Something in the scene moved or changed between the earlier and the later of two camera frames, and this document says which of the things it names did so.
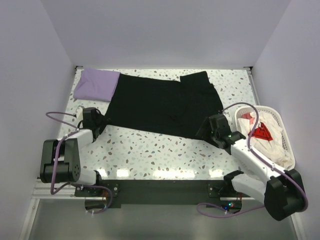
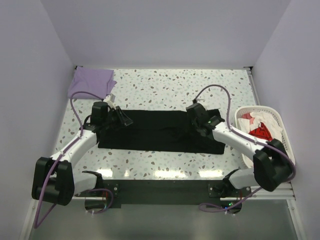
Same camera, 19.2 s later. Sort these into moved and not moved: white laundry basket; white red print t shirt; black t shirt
Moved: black t shirt
Not moved: white red print t shirt; white laundry basket
